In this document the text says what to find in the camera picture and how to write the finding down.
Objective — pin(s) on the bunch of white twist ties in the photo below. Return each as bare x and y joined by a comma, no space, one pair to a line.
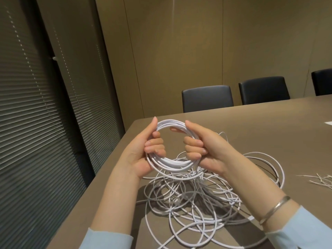
317,180

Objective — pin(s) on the person's left hand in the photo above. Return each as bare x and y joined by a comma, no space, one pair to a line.
140,155

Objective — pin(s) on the person's right hand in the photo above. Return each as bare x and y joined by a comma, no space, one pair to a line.
207,152

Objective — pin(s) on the dark meeting chair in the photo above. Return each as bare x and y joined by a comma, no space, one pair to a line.
264,90
323,82
207,98

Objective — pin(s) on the glass partition with grey blinds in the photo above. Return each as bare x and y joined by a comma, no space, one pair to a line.
39,101

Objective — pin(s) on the person's left forearm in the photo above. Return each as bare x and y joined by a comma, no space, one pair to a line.
114,204

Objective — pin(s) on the brown table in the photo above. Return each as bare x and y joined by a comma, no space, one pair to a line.
285,132

